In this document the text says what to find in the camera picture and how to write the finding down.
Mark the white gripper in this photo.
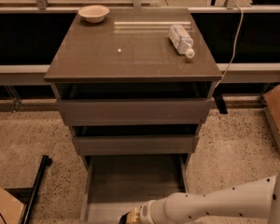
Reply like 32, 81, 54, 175
126, 200, 158, 224

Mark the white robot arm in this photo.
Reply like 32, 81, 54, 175
119, 172, 280, 224

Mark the grey bottom drawer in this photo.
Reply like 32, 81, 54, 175
80, 154, 189, 224

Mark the grey drawer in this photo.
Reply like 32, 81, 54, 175
80, 154, 189, 224
57, 99, 210, 126
73, 135, 199, 156

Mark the grey middle drawer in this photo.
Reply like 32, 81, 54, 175
73, 135, 199, 156

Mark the grey top drawer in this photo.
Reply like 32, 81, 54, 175
57, 99, 210, 126

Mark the grey drawer cabinet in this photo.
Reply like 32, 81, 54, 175
44, 7, 223, 173

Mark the cardboard box bottom left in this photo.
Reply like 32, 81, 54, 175
0, 187, 24, 224

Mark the clear plastic water bottle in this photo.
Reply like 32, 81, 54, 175
168, 24, 195, 59

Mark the beige paper bowl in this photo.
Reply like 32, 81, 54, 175
78, 5, 110, 23

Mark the black metal frame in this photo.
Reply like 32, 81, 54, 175
7, 155, 52, 224

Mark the grey metal rail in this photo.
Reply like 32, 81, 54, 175
0, 63, 280, 86

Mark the white cable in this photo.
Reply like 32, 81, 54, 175
214, 6, 245, 90

